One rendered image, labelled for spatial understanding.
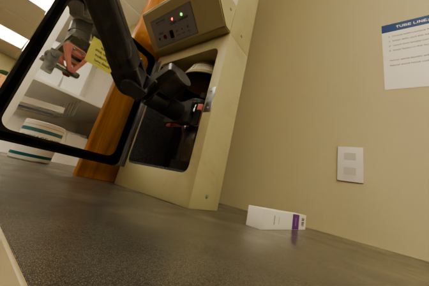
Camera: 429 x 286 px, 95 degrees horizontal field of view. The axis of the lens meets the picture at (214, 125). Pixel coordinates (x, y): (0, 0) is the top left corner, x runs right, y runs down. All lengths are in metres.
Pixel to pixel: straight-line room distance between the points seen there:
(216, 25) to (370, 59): 0.59
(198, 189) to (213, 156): 0.09
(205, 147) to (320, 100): 0.55
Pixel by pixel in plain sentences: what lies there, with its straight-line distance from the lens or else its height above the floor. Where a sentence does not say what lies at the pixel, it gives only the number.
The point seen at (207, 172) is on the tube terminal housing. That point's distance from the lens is 0.48.
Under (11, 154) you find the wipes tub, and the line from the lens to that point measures 1.01.
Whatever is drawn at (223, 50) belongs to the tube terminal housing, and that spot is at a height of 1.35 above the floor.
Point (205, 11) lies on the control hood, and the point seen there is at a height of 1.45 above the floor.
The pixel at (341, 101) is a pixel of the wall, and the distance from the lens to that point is 0.87.
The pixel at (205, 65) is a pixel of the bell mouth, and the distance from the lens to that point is 0.65.
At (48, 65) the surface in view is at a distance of 0.59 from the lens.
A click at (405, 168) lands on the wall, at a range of 0.79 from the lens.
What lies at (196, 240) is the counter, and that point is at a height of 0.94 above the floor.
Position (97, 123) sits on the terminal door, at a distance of 0.64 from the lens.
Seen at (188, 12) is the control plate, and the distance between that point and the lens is 0.67.
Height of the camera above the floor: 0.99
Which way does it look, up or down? 17 degrees up
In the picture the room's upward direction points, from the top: 13 degrees clockwise
